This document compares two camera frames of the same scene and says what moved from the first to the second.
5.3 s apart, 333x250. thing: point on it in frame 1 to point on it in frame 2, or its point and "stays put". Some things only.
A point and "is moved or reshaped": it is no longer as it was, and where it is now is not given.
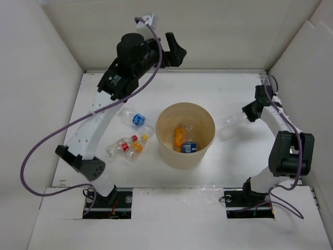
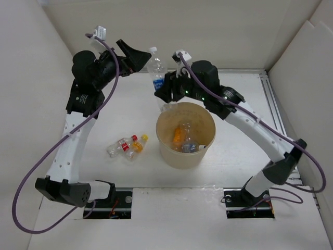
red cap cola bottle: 122,145 stays put
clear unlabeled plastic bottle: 236,123 to 189,145
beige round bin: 176,115 stays put
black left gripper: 174,57 to 133,61
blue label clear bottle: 189,145 is moved or reshaped
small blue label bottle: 138,120 to 157,67
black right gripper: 247,109 to 171,86
